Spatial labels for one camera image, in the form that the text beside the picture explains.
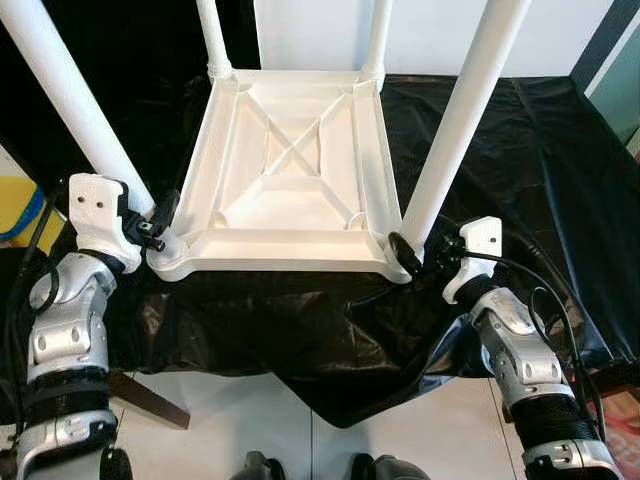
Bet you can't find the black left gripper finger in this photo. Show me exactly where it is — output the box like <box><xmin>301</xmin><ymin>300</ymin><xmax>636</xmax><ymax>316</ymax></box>
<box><xmin>150</xmin><ymin>188</ymin><xmax>181</xmax><ymax>236</ymax></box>

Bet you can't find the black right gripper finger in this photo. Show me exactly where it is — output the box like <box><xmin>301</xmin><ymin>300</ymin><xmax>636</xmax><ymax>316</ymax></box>
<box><xmin>388</xmin><ymin>232</ymin><xmax>426</xmax><ymax>279</ymax></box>

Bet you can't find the white plastic table top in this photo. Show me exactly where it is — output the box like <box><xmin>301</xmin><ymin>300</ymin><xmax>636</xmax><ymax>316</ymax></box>
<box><xmin>148</xmin><ymin>68</ymin><xmax>413</xmax><ymax>286</ymax></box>

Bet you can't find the white plastic table leg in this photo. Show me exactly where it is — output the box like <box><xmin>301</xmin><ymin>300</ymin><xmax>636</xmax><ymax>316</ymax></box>
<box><xmin>362</xmin><ymin>0</ymin><xmax>394</xmax><ymax>83</ymax></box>
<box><xmin>400</xmin><ymin>0</ymin><xmax>531</xmax><ymax>256</ymax></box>
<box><xmin>195</xmin><ymin>0</ymin><xmax>233</xmax><ymax>81</ymax></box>
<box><xmin>0</xmin><ymin>0</ymin><xmax>191</xmax><ymax>271</ymax></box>

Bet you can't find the black plastic table cover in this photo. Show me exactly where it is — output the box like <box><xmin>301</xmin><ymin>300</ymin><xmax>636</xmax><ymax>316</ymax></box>
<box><xmin>0</xmin><ymin>72</ymin><xmax>640</xmax><ymax>429</ymax></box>

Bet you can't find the yellow and blue box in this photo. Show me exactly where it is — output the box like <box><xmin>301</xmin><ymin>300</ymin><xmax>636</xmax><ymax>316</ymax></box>
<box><xmin>0</xmin><ymin>175</ymin><xmax>46</xmax><ymax>251</ymax></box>

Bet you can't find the brown wooden table leg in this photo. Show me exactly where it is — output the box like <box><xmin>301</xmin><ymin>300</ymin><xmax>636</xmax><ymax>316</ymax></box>
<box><xmin>108</xmin><ymin>372</ymin><xmax>191</xmax><ymax>429</ymax></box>

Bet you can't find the dark grey robot right leg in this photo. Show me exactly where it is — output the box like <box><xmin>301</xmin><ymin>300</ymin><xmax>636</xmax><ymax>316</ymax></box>
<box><xmin>350</xmin><ymin>453</ymin><xmax>431</xmax><ymax>480</ymax></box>

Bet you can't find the dark grey robot leg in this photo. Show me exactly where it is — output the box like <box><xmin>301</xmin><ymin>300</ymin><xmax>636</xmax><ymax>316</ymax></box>
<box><xmin>232</xmin><ymin>450</ymin><xmax>286</xmax><ymax>480</ymax></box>
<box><xmin>350</xmin><ymin>453</ymin><xmax>431</xmax><ymax>480</ymax></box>

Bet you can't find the pink shopping bag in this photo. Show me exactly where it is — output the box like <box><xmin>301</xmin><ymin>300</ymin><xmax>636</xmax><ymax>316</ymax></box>
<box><xmin>600</xmin><ymin>390</ymin><xmax>640</xmax><ymax>471</ymax></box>

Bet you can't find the dark grey robot left leg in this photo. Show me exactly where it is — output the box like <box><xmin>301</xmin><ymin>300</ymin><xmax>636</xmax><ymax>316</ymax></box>
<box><xmin>232</xmin><ymin>450</ymin><xmax>286</xmax><ymax>480</ymax></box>

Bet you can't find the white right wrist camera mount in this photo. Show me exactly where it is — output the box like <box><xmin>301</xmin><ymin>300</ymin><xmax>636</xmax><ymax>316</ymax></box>
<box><xmin>443</xmin><ymin>217</ymin><xmax>503</xmax><ymax>304</ymax></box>

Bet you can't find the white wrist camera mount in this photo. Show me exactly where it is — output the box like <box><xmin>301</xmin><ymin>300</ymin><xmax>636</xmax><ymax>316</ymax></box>
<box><xmin>68</xmin><ymin>173</ymin><xmax>144</xmax><ymax>273</ymax></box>
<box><xmin>443</xmin><ymin>217</ymin><xmax>503</xmax><ymax>304</ymax></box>

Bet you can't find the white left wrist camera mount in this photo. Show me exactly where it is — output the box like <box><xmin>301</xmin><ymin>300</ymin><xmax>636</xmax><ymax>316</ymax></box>
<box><xmin>68</xmin><ymin>173</ymin><xmax>144</xmax><ymax>273</ymax></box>

